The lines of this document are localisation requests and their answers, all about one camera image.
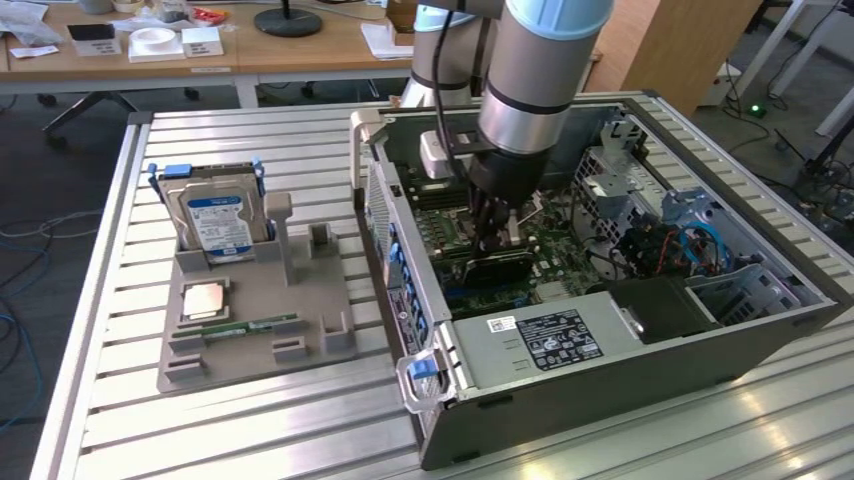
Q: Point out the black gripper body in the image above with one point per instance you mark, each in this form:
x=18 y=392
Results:
x=509 y=172

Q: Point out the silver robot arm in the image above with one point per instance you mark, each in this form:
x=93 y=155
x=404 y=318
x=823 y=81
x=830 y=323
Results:
x=533 y=75

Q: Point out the CPU socket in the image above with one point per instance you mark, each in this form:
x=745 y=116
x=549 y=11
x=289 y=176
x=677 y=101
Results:
x=456 y=230

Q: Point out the green motherboard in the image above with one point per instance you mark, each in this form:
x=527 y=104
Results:
x=567 y=250

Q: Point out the silver chipset heatsink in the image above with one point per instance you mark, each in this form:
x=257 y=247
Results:
x=549 y=292

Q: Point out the blue expansion slot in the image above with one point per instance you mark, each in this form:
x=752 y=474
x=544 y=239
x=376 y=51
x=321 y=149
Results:
x=456 y=292

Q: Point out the silver drive cage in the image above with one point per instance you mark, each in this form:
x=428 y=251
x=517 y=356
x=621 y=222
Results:
x=613 y=200

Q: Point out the grey power supply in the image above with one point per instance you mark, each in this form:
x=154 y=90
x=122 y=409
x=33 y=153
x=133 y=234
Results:
x=480 y=350

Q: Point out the black plastic shroud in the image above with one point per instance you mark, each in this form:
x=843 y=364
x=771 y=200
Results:
x=660 y=310

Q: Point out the stack of white papers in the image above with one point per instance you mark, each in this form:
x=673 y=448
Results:
x=383 y=45

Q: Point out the cardboard box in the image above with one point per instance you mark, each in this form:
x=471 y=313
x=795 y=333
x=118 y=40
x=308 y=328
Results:
x=400 y=20

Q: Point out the grey parts rack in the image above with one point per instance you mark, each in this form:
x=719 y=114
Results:
x=266 y=290

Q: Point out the silver disk bay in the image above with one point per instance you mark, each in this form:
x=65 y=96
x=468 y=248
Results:
x=740 y=295

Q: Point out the white control box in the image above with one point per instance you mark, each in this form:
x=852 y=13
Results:
x=723 y=85

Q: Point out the wooden cabinet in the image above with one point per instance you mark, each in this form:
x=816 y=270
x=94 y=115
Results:
x=693 y=50

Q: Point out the open PC case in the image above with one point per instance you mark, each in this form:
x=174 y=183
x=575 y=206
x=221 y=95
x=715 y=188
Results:
x=600 y=410

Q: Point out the black device green light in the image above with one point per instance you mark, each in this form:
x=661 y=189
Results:
x=755 y=109

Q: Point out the hard disk in blue carrier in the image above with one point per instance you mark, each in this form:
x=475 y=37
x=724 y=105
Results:
x=213 y=220

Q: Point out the green RAM stick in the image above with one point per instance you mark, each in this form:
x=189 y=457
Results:
x=226 y=329

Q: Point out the CPU chip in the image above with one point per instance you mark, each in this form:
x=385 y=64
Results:
x=202 y=300

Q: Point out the black round lamp base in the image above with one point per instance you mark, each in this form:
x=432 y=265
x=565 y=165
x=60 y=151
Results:
x=286 y=22

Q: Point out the black tripod stand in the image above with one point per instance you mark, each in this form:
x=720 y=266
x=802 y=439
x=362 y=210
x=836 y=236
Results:
x=823 y=150

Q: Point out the white labelled box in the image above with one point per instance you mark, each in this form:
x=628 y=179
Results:
x=202 y=45

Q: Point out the small red items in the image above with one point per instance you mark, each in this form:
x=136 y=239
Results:
x=208 y=17

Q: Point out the white box with tape roll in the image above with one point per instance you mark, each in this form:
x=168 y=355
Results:
x=156 y=47

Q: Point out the white box with black top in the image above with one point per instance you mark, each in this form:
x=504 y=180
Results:
x=96 y=47

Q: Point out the grey cup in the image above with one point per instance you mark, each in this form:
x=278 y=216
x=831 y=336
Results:
x=94 y=6

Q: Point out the white paper card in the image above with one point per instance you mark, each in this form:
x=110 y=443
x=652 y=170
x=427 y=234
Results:
x=33 y=51

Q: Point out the clear plastic bag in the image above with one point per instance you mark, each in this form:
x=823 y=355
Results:
x=26 y=25

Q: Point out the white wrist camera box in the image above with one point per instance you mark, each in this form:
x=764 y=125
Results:
x=436 y=155

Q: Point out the wooden desk white frame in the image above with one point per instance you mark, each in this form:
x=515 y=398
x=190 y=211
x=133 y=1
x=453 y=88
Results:
x=320 y=55
x=66 y=65

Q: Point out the white table frame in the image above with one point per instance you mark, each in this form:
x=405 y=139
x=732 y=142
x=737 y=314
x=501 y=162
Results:
x=763 y=47

